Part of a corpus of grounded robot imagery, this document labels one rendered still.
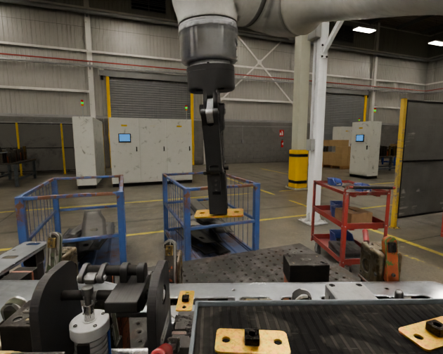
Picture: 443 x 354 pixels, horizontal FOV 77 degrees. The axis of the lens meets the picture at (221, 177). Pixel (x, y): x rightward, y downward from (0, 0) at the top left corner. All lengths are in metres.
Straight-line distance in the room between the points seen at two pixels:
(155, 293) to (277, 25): 0.46
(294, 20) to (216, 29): 0.13
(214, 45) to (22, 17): 15.61
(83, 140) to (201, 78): 8.17
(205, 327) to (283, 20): 0.46
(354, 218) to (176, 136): 6.64
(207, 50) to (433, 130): 5.34
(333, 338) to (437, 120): 5.42
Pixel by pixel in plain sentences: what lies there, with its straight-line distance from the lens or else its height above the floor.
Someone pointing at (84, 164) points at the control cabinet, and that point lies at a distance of 8.58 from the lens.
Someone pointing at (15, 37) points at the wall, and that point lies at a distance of 15.80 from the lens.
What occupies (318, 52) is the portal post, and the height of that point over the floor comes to 2.71.
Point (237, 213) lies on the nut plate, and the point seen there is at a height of 1.27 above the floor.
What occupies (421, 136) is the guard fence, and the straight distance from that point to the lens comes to 5.43.
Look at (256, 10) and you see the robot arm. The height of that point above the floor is 1.59.
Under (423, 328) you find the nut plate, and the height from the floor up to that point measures 1.16.
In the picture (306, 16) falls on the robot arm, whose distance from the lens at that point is 0.50.
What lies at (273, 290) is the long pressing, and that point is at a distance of 0.80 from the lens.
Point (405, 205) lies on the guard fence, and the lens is 5.35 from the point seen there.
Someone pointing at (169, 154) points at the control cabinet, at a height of 0.91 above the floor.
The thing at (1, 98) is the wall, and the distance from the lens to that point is 15.52.
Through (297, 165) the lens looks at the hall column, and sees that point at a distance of 7.84.
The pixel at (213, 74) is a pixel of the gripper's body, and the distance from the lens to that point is 0.43.
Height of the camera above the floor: 1.40
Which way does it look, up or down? 8 degrees down
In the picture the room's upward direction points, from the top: straight up
